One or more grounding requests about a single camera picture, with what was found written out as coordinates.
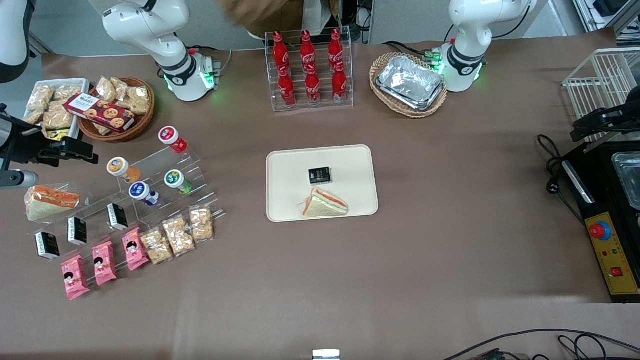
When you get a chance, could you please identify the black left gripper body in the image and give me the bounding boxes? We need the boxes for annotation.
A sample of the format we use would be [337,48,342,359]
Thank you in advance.
[602,86,640,135]

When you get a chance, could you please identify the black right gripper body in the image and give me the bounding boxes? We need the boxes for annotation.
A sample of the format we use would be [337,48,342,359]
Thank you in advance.
[0,117,60,168]

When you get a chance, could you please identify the green gum bottle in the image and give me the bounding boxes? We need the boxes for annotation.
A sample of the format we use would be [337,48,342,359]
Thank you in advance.
[163,169,194,196]

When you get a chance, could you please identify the orange gum bottle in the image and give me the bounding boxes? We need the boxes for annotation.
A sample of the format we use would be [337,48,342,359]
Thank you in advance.
[106,156,142,185]

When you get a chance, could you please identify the metal tray in machine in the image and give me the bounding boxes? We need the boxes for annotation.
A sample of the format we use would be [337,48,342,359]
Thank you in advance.
[610,152,640,211]

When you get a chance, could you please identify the blue gum bottle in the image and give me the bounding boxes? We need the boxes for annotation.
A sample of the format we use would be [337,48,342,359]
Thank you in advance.
[128,181,161,207]

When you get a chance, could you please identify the red gum bottle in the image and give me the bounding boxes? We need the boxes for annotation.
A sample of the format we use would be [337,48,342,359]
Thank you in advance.
[158,125,189,155]

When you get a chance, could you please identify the beige plastic tray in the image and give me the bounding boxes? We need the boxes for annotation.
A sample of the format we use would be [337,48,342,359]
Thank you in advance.
[266,144,380,223]

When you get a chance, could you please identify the black machine with yellow panel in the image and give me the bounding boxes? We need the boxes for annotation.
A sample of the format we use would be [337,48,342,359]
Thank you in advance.
[559,140,640,304]

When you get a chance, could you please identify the red cookie box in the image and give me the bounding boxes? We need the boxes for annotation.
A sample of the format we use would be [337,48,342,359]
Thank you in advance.
[63,93,137,133]

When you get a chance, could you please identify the wide clear acrylic stepped stand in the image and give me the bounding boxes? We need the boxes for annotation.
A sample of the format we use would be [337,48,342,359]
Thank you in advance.
[29,177,227,273]

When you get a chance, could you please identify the wrapped triangle sandwich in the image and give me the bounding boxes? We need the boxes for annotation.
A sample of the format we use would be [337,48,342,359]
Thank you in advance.
[300,187,349,219]
[24,184,81,222]

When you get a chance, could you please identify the white rectangular bin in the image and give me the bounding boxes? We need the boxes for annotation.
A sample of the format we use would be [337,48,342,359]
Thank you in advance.
[22,78,91,142]

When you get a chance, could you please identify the round brown wicker basket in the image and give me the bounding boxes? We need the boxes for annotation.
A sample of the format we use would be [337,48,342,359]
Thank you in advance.
[77,76,156,144]

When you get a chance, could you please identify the red emergency stop button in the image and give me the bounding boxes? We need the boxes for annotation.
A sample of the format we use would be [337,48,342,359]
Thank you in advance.
[588,220,612,240]

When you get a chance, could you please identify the pink snack pack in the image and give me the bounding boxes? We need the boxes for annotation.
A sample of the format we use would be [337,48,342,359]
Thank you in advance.
[60,254,92,301]
[121,227,150,272]
[91,241,118,287]

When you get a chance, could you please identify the small clear acrylic stepped stand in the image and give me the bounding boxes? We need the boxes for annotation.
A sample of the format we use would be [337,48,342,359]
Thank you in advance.
[116,145,210,224]

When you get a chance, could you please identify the wicker basket with foil trays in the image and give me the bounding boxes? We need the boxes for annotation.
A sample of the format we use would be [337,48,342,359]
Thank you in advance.
[369,51,449,119]

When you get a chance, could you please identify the stacked aluminium foil trays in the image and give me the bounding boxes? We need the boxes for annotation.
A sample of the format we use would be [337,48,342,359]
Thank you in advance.
[375,54,447,112]

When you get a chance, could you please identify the red cola bottle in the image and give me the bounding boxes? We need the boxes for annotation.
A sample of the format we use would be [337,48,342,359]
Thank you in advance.
[299,30,316,69]
[272,31,290,72]
[278,66,297,108]
[331,62,348,103]
[305,65,322,105]
[328,28,345,68]

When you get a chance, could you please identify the person in brown jacket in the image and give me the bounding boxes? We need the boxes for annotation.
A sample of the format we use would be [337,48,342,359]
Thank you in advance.
[220,0,307,40]

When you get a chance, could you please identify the clear acrylic bottle rack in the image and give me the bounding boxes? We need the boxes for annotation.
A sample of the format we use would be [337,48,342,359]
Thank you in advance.
[264,27,355,113]

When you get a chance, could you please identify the black office chair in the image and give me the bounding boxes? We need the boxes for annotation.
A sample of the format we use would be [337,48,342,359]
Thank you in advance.
[327,0,373,43]

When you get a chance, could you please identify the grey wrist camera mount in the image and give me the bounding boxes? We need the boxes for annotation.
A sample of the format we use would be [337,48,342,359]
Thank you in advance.
[0,169,40,189]

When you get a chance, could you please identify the white wire basket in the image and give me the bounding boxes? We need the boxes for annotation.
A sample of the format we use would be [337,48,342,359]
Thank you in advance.
[562,47,640,145]

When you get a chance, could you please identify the black power cable with plug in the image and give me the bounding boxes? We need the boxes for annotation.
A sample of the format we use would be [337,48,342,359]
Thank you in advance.
[536,133,587,227]

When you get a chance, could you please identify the metal frame shelf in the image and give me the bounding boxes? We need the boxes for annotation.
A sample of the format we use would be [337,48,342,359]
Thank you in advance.
[572,0,640,43]

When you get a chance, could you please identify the black cables at arm base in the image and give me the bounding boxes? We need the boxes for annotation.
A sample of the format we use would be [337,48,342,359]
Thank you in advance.
[382,40,443,63]

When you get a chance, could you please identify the black cables at table edge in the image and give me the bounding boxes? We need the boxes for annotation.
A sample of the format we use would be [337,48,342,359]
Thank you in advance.
[442,328,640,360]

